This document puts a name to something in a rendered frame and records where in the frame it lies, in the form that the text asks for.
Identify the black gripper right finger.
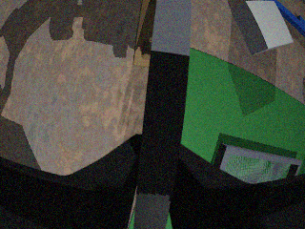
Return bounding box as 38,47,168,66
169,144,305,229

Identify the green putting mat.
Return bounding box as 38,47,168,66
182,49,305,175

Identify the grey cube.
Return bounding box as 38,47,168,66
233,0,294,56

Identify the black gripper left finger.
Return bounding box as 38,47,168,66
0,135,141,229

